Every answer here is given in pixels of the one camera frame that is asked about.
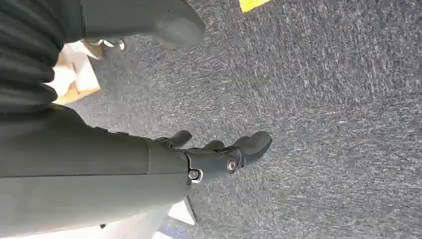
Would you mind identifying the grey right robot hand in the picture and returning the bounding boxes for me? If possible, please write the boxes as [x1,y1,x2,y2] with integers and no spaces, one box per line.
[0,0,273,238]

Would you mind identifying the blue floor strip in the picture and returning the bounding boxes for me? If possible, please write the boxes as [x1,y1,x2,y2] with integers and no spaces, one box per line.
[157,220,192,239]

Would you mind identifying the white furniture panel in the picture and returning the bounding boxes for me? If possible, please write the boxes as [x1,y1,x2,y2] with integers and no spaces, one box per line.
[13,197,198,239]

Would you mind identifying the cardboard box with white labels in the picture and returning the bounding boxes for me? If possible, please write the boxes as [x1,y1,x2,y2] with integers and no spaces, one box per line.
[44,39,126,106]

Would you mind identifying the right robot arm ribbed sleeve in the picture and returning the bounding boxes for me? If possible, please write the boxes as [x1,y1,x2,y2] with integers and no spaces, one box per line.
[0,0,67,115]

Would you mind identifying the yellow tape strip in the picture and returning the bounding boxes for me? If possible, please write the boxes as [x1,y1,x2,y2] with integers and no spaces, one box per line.
[238,0,272,13]

